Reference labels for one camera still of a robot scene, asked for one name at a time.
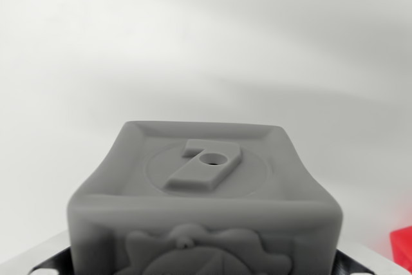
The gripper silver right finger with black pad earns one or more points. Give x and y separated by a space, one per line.
354 263

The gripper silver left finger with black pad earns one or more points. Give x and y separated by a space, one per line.
48 260

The grey embossed number cube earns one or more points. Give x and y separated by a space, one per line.
206 204

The red embossed cube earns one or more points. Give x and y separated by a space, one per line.
402 249

